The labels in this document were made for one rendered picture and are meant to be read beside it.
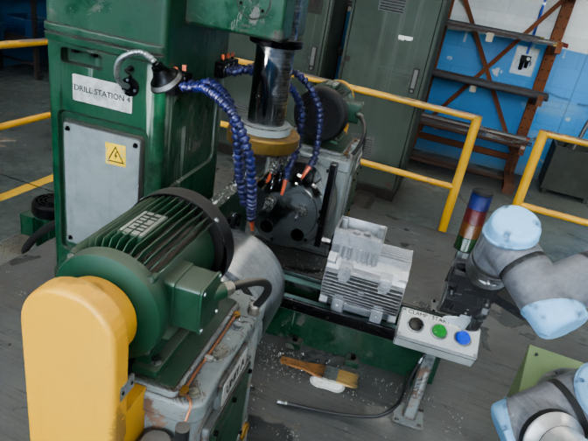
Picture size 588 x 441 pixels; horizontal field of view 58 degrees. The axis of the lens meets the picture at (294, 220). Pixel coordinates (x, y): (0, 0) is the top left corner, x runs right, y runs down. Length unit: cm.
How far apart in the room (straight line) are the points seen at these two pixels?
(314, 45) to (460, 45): 216
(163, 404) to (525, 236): 56
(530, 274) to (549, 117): 557
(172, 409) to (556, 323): 53
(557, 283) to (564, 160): 516
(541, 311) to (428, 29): 368
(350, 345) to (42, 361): 89
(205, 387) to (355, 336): 69
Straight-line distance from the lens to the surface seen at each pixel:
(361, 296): 133
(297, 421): 127
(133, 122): 126
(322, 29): 455
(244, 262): 109
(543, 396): 115
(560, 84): 632
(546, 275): 84
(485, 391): 153
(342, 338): 143
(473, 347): 120
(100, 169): 134
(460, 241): 164
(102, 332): 64
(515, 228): 84
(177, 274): 73
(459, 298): 100
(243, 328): 90
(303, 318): 142
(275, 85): 125
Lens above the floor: 171
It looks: 25 degrees down
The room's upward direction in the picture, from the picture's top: 10 degrees clockwise
